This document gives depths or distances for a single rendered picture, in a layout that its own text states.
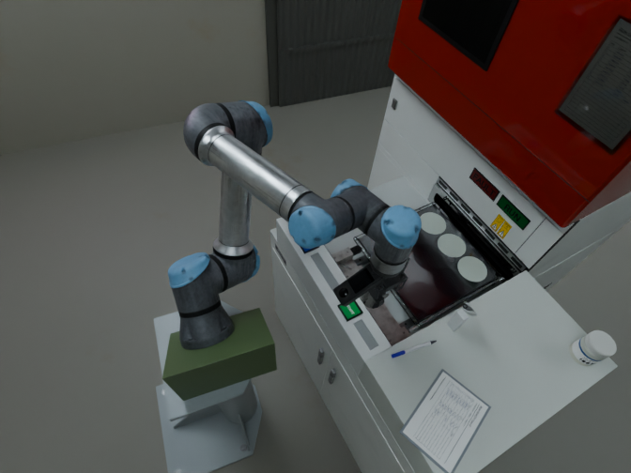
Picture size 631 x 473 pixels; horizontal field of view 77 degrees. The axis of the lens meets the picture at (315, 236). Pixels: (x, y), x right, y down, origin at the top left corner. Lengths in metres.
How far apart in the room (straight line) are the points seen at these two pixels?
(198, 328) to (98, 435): 1.19
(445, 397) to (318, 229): 0.65
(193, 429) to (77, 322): 0.86
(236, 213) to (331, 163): 1.87
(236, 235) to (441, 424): 0.73
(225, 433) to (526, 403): 1.32
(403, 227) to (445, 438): 0.60
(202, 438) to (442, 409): 1.24
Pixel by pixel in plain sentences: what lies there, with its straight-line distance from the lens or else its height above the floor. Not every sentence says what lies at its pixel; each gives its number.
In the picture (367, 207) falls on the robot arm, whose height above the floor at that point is 1.44.
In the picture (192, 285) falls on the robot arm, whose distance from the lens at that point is 1.11.
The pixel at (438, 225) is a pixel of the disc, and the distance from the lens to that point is 1.52.
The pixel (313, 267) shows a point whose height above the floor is 0.96.
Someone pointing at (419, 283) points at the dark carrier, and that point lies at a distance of 1.36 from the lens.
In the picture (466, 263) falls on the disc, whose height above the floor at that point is 0.90.
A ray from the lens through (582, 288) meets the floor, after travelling 2.88.
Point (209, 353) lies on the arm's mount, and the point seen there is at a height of 1.01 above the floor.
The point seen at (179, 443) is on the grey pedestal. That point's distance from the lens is 2.10.
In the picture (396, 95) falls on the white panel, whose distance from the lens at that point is 1.65.
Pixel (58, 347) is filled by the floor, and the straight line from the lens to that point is 2.46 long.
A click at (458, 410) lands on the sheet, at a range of 1.18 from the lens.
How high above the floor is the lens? 2.04
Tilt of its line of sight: 55 degrees down
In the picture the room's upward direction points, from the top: 5 degrees clockwise
